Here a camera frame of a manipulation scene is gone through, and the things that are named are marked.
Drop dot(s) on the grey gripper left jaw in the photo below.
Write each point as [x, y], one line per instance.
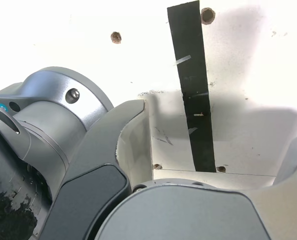
[88, 180]

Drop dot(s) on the black tape strip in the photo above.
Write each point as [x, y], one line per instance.
[193, 87]

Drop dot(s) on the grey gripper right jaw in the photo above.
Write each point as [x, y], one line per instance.
[176, 215]

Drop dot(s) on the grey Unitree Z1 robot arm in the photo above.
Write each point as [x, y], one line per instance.
[51, 100]

